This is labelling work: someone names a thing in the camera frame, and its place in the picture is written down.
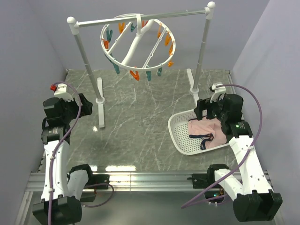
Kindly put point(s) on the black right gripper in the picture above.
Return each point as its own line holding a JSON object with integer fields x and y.
{"x": 205, "y": 104}

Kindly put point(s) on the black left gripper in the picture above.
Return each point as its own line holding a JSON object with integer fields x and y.
{"x": 86, "y": 107}

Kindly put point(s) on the pink underwear navy trim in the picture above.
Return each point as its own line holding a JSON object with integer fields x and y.
{"x": 209, "y": 131}

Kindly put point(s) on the white perforated plastic basket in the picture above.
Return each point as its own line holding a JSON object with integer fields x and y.
{"x": 178, "y": 129}

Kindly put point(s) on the orange front clothes peg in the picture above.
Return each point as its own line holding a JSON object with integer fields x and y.
{"x": 135, "y": 74}

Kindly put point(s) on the orange clothes peg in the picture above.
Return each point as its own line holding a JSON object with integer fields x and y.
{"x": 106, "y": 45}
{"x": 135, "y": 74}

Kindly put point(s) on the white round clip hanger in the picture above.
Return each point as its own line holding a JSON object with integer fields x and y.
{"x": 136, "y": 19}

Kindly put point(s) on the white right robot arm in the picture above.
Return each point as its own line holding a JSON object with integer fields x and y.
{"x": 253, "y": 197}

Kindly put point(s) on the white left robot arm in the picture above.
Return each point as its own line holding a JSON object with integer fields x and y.
{"x": 62, "y": 200}

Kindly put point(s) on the teal front right peg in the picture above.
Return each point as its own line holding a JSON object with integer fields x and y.
{"x": 159, "y": 71}

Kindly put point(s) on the teal front clothes peg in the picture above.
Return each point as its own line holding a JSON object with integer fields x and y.
{"x": 148, "y": 73}

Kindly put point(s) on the teal clothes peg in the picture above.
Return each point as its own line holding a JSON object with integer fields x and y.
{"x": 133, "y": 27}
{"x": 148, "y": 73}

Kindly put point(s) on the teal left front peg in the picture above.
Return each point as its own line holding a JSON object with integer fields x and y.
{"x": 116, "y": 67}

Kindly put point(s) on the orange right middle peg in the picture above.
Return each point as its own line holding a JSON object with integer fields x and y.
{"x": 170, "y": 51}

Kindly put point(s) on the orange right upper peg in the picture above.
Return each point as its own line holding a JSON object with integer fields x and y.
{"x": 167, "y": 39}

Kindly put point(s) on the orange left clothes peg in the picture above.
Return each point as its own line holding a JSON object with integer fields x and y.
{"x": 106, "y": 45}

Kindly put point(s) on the white clothes rack stand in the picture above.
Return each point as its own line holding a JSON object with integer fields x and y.
{"x": 100, "y": 71}

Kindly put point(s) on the teal left back peg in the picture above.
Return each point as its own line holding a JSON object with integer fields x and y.
{"x": 109, "y": 34}

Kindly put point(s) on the orange right back peg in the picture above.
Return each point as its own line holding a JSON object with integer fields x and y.
{"x": 159, "y": 31}

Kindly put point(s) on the orange back left peg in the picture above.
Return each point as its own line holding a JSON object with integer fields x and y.
{"x": 121, "y": 27}

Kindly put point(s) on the orange back centre peg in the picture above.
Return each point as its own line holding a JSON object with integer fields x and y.
{"x": 144, "y": 23}

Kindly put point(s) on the teal back clothes peg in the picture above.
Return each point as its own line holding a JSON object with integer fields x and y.
{"x": 133, "y": 27}

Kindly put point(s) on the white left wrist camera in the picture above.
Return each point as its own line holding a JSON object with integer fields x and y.
{"x": 60, "y": 91}

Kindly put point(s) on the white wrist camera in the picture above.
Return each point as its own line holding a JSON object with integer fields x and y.
{"x": 60, "y": 91}
{"x": 218, "y": 89}

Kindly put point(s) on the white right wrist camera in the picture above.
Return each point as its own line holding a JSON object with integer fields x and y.
{"x": 218, "y": 89}

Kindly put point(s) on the aluminium mounting rail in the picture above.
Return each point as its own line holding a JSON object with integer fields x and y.
{"x": 164, "y": 181}

